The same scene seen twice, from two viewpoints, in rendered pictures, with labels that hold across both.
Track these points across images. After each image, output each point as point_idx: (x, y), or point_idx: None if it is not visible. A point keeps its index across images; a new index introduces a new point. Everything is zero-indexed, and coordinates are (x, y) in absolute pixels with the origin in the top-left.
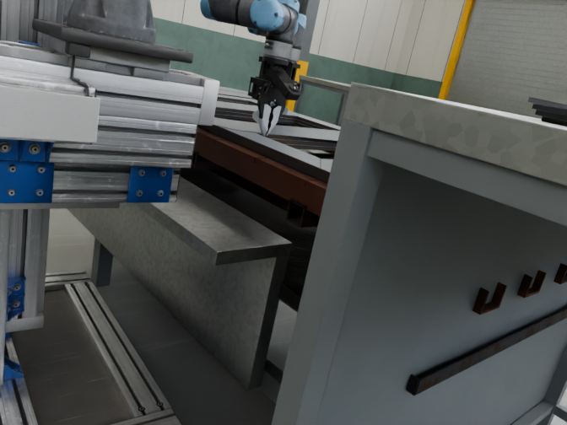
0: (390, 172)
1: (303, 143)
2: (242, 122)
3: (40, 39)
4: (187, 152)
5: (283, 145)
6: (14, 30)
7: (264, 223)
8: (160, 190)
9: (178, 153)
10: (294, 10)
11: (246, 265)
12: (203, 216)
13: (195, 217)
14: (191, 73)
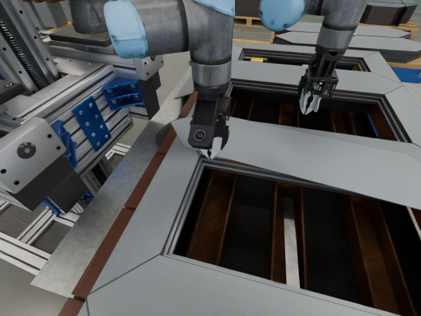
0: None
1: (268, 173)
2: (233, 123)
3: (1, 73)
4: (18, 202)
5: (176, 196)
6: None
7: (244, 207)
8: (46, 205)
9: (13, 201)
10: (203, 5)
11: None
12: (104, 221)
13: (95, 222)
14: (13, 132)
